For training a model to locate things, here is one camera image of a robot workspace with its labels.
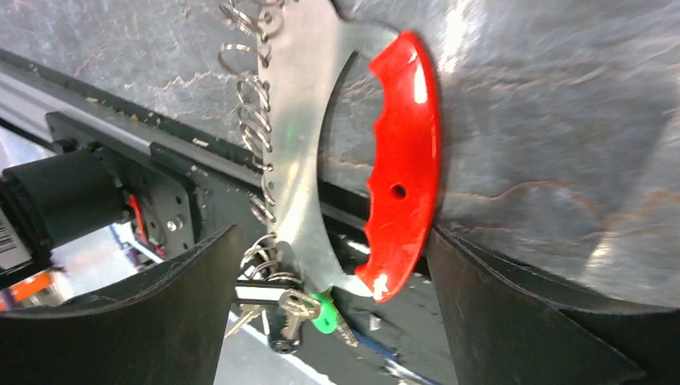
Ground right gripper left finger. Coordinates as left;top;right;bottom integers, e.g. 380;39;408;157
1;225;245;384

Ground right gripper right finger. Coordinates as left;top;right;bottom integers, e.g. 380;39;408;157
425;228;679;384

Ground black tagged key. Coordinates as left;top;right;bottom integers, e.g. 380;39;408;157
233;284;304;355

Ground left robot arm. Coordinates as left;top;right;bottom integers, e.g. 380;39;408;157
1;150;129;289

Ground green tagged key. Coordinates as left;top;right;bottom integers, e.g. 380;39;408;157
310;293;359;347

